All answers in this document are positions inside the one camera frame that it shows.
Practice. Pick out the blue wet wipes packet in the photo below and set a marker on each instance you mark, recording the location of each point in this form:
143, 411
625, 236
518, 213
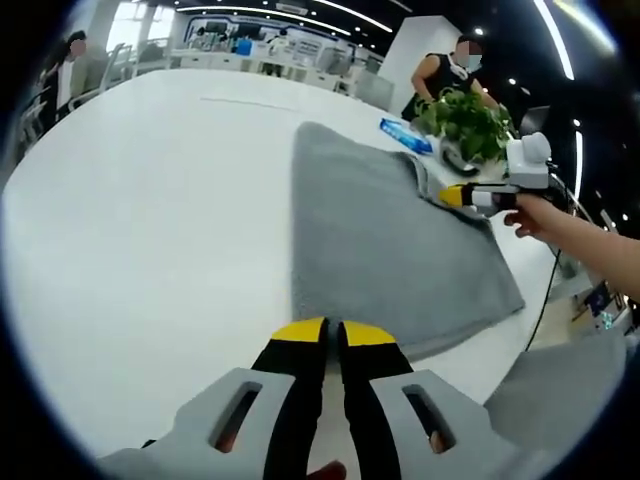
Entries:
405, 135

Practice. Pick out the person's right hand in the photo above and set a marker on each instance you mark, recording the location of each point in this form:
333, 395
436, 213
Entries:
530, 217

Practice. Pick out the black monitor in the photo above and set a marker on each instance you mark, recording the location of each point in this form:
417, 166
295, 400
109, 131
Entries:
535, 120

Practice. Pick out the grey towel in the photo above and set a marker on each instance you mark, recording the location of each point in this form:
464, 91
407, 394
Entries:
360, 240

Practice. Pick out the person's grey clothing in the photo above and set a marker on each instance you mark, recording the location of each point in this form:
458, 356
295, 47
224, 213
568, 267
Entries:
565, 410

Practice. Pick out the green potted plant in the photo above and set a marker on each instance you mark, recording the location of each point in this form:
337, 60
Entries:
467, 125

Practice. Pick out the white office chair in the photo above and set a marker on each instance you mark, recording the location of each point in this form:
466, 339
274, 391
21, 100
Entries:
377, 90

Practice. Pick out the person's left hand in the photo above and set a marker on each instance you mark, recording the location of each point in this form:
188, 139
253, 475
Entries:
327, 471

